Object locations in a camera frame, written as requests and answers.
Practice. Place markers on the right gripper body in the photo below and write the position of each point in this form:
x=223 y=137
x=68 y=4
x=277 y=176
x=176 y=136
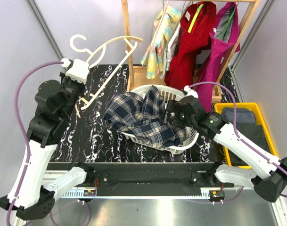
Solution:
x=174 y=106

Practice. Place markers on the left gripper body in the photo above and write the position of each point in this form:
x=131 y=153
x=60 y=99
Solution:
x=75 y=89

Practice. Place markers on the white plastic laundry basket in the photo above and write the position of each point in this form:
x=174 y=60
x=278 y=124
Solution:
x=169 y=94

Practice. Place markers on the cream plastic hanger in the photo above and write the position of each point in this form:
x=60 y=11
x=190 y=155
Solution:
x=110 y=53

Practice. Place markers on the navy plaid skirt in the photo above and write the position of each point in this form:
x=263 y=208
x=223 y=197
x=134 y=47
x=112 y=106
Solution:
x=143 y=118

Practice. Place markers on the pastel floral skirt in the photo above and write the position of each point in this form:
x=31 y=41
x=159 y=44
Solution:
x=154 y=55

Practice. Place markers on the pink plastic hanger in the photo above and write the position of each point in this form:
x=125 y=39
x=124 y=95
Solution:
x=161 y=19

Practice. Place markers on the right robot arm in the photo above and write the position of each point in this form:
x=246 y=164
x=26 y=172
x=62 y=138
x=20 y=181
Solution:
x=267 y=174

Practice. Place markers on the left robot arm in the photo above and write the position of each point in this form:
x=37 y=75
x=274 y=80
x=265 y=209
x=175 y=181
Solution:
x=29 y=197

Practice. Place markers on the green hanger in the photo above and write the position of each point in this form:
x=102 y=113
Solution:
x=227 y=24

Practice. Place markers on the yellow-green hanger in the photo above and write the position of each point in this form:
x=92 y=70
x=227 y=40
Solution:
x=199 y=8

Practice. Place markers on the red dress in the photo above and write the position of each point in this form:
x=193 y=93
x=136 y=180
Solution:
x=183 y=64

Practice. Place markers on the folded dark clothes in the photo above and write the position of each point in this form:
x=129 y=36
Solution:
x=246 y=125

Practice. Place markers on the wooden clothes rack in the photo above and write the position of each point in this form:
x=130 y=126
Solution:
x=137 y=73

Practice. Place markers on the yellow plastic bin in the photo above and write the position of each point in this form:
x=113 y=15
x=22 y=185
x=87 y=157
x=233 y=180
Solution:
x=260 y=116

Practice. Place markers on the white garment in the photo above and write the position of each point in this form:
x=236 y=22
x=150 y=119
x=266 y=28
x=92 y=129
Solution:
x=170 y=49

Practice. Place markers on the magenta dress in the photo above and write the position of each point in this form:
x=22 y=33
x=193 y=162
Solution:
x=209 y=71

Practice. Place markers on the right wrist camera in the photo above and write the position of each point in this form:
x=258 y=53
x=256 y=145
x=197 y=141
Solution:
x=188 y=91

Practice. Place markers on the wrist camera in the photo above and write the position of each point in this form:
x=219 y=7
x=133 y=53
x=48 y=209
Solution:
x=188 y=91
x=77 y=70

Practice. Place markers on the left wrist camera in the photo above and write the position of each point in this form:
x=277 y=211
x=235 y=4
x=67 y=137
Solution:
x=77 y=70

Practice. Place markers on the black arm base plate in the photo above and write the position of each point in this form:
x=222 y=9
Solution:
x=152 y=180

